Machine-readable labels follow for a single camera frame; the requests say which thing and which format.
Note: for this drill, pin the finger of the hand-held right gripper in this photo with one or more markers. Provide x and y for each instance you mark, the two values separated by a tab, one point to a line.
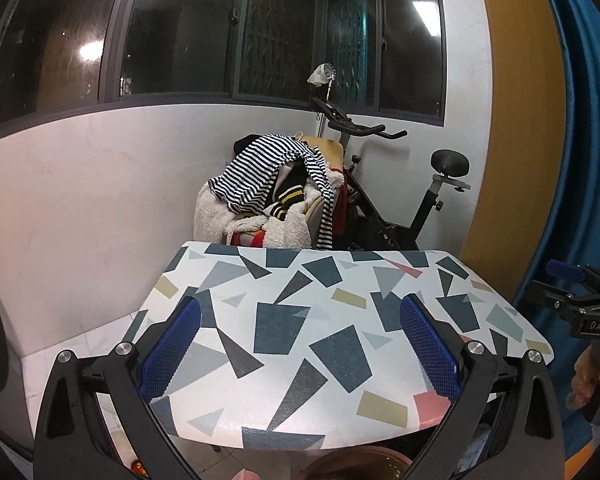
555	297
565	272

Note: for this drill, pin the red cloth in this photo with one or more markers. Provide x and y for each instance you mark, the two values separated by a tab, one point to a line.
346	190

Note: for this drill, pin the black white striped shirt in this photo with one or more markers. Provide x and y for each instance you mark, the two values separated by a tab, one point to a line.
252	170

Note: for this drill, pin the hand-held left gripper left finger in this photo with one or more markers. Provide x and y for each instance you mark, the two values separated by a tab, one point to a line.
172	345

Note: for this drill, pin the orange wooden panel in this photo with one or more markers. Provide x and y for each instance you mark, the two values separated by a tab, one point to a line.
520	135

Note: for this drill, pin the dark framed window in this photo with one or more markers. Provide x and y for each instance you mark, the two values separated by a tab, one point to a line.
180	35

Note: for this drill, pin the blue curtain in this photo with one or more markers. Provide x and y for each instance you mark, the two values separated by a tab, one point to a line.
590	135

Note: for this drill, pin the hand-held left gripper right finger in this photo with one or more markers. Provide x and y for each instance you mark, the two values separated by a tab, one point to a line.
430	345

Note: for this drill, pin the black exercise bike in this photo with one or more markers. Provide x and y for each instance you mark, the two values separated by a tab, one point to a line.
450	162

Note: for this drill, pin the black yellow striped garment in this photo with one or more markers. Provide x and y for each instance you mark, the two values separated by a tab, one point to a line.
285	192

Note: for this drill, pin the white fleece garment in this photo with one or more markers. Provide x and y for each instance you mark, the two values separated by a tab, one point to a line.
290	225

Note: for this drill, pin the wooden chair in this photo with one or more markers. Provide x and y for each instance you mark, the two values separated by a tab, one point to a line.
332	152

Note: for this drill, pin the small orange object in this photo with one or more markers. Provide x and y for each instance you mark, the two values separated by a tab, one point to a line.
140	469

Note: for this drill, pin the person's right hand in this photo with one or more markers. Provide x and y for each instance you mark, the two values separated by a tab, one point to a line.
582	377

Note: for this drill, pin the brown plastic basin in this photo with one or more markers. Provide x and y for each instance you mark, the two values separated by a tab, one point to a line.
355	467

